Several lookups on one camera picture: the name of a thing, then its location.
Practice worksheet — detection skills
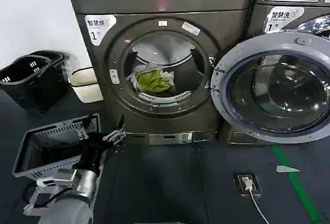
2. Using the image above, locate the grey washer with label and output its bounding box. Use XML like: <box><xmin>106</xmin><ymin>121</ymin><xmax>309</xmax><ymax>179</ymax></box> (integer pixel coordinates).
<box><xmin>221</xmin><ymin>2</ymin><xmax>330</xmax><ymax>147</ymax></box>

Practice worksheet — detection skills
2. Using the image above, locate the white cloth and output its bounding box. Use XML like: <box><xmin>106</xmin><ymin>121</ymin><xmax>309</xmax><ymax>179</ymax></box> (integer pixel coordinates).
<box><xmin>131</xmin><ymin>62</ymin><xmax>176</xmax><ymax>94</ymax></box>

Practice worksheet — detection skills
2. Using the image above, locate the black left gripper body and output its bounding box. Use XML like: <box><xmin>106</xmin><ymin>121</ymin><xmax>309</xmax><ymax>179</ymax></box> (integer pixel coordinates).
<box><xmin>76</xmin><ymin>132</ymin><xmax>116</xmax><ymax>174</ymax></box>

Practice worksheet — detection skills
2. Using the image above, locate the white dryer number label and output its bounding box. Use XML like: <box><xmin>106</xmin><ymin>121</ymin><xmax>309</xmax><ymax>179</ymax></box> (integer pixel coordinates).
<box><xmin>84</xmin><ymin>14</ymin><xmax>118</xmax><ymax>47</ymax></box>

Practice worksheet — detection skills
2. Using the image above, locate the white arrow floor tape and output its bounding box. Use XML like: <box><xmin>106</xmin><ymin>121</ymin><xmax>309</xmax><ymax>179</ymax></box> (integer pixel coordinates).
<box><xmin>276</xmin><ymin>165</ymin><xmax>301</xmax><ymax>174</ymax></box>

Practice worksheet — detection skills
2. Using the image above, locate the white lint filter grille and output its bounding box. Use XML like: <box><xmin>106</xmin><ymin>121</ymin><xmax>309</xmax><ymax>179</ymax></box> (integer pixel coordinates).
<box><xmin>137</xmin><ymin>91</ymin><xmax>193</xmax><ymax>104</ymax></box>

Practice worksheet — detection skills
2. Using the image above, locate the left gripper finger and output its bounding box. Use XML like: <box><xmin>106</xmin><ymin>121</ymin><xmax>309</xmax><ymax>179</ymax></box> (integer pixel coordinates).
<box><xmin>102</xmin><ymin>115</ymin><xmax>127</xmax><ymax>146</ymax></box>
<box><xmin>76</xmin><ymin>117</ymin><xmax>91</xmax><ymax>140</ymax></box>

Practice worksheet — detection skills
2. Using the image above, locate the white plastic laundry basket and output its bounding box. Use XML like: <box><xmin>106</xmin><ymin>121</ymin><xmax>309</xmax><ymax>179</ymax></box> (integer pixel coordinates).
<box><xmin>68</xmin><ymin>67</ymin><xmax>104</xmax><ymax>103</ymax></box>

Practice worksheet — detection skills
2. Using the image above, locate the white washer number label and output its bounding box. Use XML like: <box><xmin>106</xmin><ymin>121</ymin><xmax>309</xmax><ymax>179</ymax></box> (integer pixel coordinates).
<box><xmin>263</xmin><ymin>7</ymin><xmax>305</xmax><ymax>33</ymax></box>

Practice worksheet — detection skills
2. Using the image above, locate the green floor tape line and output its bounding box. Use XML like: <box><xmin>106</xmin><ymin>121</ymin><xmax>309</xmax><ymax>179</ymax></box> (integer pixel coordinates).
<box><xmin>272</xmin><ymin>145</ymin><xmax>325</xmax><ymax>224</ymax></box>

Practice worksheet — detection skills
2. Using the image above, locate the silver floor socket plate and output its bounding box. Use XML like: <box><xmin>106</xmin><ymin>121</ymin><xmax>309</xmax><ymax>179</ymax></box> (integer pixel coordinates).
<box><xmin>233</xmin><ymin>172</ymin><xmax>262</xmax><ymax>192</ymax></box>

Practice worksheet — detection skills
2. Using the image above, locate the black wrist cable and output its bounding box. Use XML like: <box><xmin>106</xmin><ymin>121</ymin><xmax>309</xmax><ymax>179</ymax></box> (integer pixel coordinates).
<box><xmin>23</xmin><ymin>180</ymin><xmax>56</xmax><ymax>209</ymax></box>

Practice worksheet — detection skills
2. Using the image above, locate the round glass dryer door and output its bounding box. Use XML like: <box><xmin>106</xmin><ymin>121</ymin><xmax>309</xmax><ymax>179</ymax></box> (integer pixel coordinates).
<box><xmin>210</xmin><ymin>31</ymin><xmax>330</xmax><ymax>145</ymax></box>

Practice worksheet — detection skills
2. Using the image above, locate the green cloth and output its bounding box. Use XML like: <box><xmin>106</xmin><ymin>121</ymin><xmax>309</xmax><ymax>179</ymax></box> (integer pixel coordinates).
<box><xmin>136</xmin><ymin>70</ymin><xmax>172</xmax><ymax>93</ymax></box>

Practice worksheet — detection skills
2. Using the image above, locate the grey slotted plastic basket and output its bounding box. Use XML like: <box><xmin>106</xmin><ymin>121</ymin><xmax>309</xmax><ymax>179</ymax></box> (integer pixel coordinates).
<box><xmin>12</xmin><ymin>113</ymin><xmax>102</xmax><ymax>181</ymax></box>

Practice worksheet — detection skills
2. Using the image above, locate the black plastic laundry basket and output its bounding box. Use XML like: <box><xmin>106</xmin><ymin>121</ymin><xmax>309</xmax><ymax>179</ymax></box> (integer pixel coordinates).
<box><xmin>28</xmin><ymin>50</ymin><xmax>71</xmax><ymax>90</ymax></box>
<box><xmin>0</xmin><ymin>55</ymin><xmax>68</xmax><ymax>114</ymax></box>

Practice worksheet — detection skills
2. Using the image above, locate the grey dryer with open drum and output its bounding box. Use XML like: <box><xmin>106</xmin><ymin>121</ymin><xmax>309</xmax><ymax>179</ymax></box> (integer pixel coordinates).
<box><xmin>63</xmin><ymin>0</ymin><xmax>259</xmax><ymax>147</ymax></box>

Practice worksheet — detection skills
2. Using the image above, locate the white plug and cable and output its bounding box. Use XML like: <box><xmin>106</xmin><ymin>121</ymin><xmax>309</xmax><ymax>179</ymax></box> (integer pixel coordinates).
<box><xmin>241</xmin><ymin>178</ymin><xmax>272</xmax><ymax>224</ymax></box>

